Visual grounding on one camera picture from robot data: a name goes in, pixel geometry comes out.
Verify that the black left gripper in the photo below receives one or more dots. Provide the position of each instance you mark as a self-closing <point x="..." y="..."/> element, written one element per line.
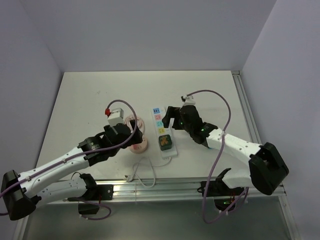
<point x="137" y="139"/>

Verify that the dark green cube plug adapter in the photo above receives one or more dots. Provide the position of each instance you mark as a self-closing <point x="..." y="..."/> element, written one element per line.
<point x="165" y="142"/>

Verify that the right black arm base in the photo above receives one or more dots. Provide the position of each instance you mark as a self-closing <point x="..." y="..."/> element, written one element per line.
<point x="215" y="190"/>

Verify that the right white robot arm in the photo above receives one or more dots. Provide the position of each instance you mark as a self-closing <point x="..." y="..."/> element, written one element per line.
<point x="265" y="168"/>

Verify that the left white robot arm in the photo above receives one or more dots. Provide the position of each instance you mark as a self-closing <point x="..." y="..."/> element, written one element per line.
<point x="24" y="192"/>

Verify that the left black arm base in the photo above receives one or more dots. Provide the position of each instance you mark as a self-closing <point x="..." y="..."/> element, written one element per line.
<point x="90" y="204"/>

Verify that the white multicolour power strip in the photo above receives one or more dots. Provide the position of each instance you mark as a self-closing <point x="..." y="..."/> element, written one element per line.
<point x="157" y="113"/>

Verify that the pink round socket hub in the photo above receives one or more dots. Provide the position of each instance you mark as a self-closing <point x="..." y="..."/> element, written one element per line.
<point x="139" y="148"/>

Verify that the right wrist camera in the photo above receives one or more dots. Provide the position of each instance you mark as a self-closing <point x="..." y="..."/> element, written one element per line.
<point x="188" y="100"/>

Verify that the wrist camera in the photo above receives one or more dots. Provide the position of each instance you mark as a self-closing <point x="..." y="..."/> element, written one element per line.
<point x="188" y="100"/>
<point x="114" y="116"/>

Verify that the aluminium right rail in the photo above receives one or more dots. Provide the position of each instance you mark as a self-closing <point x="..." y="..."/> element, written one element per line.
<point x="248" y="115"/>

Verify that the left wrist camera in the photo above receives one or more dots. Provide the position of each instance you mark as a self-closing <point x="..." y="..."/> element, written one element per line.
<point x="114" y="116"/>

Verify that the aluminium front rail frame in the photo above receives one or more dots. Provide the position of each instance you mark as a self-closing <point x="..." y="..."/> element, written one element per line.
<point x="116" y="191"/>

